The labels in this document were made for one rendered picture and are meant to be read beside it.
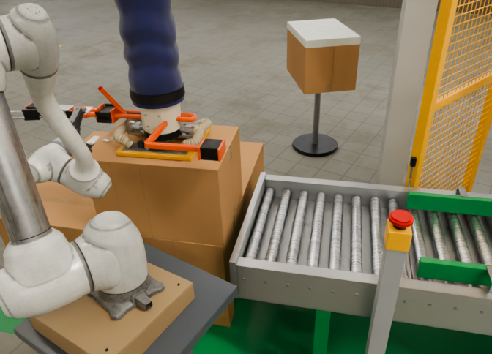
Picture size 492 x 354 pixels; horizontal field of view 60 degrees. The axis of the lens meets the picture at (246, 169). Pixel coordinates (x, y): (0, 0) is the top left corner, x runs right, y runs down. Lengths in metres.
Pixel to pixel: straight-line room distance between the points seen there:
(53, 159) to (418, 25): 1.94
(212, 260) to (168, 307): 0.69
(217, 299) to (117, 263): 0.37
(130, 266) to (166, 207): 0.65
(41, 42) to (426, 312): 1.59
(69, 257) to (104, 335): 0.24
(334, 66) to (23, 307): 2.61
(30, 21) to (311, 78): 2.36
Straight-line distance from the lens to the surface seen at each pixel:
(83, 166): 1.53
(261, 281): 1.80
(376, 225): 2.08
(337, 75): 3.29
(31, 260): 1.21
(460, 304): 1.83
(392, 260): 1.41
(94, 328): 1.35
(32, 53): 1.21
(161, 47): 1.70
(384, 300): 1.54
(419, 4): 2.58
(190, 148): 1.58
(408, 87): 2.70
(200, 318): 1.40
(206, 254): 1.99
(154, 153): 1.82
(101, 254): 1.24
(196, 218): 1.87
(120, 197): 1.96
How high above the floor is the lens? 1.83
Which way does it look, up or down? 32 degrees down
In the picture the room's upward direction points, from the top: 2 degrees counter-clockwise
